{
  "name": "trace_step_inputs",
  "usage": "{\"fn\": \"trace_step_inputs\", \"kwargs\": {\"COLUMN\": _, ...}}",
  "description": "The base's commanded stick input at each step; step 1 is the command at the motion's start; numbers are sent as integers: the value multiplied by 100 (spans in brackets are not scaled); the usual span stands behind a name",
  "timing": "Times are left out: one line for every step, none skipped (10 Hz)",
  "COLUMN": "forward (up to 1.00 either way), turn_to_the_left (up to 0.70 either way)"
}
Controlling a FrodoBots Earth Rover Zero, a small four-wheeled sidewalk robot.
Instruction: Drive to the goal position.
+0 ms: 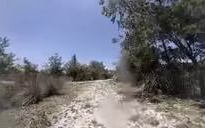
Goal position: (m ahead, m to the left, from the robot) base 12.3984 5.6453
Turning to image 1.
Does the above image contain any row of green bushes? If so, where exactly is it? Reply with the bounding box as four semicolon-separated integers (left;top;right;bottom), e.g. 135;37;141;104
21;53;115;82

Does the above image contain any pale dirt path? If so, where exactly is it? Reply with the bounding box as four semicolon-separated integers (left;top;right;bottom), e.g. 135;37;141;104
46;79;205;128

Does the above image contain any large green tree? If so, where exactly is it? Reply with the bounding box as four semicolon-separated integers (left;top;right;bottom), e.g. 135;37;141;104
99;0;205;100

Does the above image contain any dry grey bush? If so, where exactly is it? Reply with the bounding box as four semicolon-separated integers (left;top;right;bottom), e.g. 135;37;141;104
10;72;68;106

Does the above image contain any small green tree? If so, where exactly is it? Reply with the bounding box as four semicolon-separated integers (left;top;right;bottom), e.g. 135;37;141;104
0;34;18;76

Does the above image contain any dry grass ground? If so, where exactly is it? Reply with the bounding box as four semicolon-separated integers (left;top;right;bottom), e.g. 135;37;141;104
0;79;78;128

